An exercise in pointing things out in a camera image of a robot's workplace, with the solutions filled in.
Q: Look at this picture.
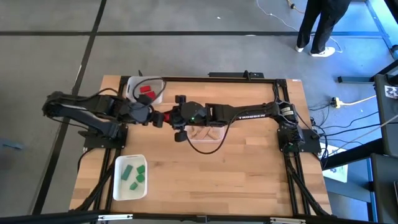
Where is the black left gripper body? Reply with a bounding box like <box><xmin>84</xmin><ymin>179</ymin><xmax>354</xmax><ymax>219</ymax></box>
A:
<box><xmin>129</xmin><ymin>102</ymin><xmax>155</xmax><ymax>126</ymax></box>

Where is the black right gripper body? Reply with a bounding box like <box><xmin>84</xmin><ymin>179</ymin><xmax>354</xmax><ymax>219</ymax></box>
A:
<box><xmin>173</xmin><ymin>94</ymin><xmax>189</xmax><ymax>143</ymax></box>

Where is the wooden plank block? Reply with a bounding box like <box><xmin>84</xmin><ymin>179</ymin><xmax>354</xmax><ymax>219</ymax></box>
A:
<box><xmin>198</xmin><ymin>128</ymin><xmax>213</xmax><ymax>141</ymax></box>

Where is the white plastic bin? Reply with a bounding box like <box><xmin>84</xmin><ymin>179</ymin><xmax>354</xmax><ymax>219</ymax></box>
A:
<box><xmin>126</xmin><ymin>75</ymin><xmax>165</xmax><ymax>105</ymax></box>
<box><xmin>112</xmin><ymin>154</ymin><xmax>149</xmax><ymax>202</ymax></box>

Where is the clear plastic bin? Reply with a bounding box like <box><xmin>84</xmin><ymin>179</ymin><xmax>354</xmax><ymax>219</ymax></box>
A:
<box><xmin>184</xmin><ymin>123</ymin><xmax>226</xmax><ymax>144</ymax></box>

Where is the black crossbeam with silver brackets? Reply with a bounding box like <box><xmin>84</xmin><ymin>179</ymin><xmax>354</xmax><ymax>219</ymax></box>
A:
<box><xmin>0</xmin><ymin>210</ymin><xmax>398</xmax><ymax>224</ymax></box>

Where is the white paper sheet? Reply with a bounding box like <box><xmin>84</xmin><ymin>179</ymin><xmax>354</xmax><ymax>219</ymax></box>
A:
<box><xmin>319</xmin><ymin>142</ymin><xmax>349</xmax><ymax>184</ymax></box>

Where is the person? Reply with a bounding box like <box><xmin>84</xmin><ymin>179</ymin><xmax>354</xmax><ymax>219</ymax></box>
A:
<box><xmin>294</xmin><ymin>0</ymin><xmax>352</xmax><ymax>58</ymax></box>

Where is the black floor bar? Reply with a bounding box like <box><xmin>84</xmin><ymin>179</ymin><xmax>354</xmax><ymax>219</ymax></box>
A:
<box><xmin>336</xmin><ymin>75</ymin><xmax>377</xmax><ymax>84</ymax></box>

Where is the black side table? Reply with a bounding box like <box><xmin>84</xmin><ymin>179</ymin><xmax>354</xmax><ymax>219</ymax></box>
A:
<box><xmin>372</xmin><ymin>58</ymin><xmax>398</xmax><ymax>159</ymax></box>

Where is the black and white marker tag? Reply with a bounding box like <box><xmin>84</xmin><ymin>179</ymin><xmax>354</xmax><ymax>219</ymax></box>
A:
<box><xmin>384</xmin><ymin>85</ymin><xmax>398</xmax><ymax>100</ymax></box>

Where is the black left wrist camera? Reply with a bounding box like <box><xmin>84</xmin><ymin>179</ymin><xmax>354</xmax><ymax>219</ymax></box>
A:
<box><xmin>137</xmin><ymin>94</ymin><xmax>154</xmax><ymax>106</ymax></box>

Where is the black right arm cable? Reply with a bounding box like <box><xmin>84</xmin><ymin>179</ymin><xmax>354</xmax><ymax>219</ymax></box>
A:
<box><xmin>185</xmin><ymin>114</ymin><xmax>239</xmax><ymax>156</ymax></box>

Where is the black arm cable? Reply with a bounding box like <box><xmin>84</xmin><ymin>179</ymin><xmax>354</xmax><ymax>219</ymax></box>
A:
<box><xmin>185</xmin><ymin>114</ymin><xmax>239</xmax><ymax>156</ymax></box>
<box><xmin>131</xmin><ymin>77</ymin><xmax>168</xmax><ymax>102</ymax></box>

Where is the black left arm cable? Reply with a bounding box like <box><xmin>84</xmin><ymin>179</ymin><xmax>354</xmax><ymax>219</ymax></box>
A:
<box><xmin>131</xmin><ymin>77</ymin><xmax>168</xmax><ymax>102</ymax></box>

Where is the black aluminium table frame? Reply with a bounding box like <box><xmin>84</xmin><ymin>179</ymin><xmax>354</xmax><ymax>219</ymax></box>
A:
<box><xmin>70</xmin><ymin>74</ymin><xmax>333</xmax><ymax>218</ymax></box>

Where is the white floor cable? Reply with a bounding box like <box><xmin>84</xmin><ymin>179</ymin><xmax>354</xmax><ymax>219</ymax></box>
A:
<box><xmin>255</xmin><ymin>0</ymin><xmax>344</xmax><ymax>55</ymax></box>

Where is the yellow floor cable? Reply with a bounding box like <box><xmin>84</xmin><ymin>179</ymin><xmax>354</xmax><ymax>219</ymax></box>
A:
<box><xmin>285</xmin><ymin>0</ymin><xmax>305</xmax><ymax>15</ymax></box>

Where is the yellow extension cord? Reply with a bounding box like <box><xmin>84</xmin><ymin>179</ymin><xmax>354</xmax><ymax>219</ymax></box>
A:
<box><xmin>330</xmin><ymin>94</ymin><xmax>377</xmax><ymax>109</ymax></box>

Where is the black floor cable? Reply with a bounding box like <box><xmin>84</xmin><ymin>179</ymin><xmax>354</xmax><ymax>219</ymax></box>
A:
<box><xmin>320</xmin><ymin>110</ymin><xmax>381</xmax><ymax>130</ymax></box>
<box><xmin>322</xmin><ymin>123</ymin><xmax>384</xmax><ymax>138</ymax></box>

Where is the beige floor cable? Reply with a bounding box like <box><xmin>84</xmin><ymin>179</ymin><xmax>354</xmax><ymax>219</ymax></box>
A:
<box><xmin>328</xmin><ymin>114</ymin><xmax>398</xmax><ymax>156</ymax></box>

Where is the blue metal frame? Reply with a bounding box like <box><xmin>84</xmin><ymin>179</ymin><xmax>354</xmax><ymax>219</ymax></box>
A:
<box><xmin>365</xmin><ymin>0</ymin><xmax>398</xmax><ymax>60</ymax></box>

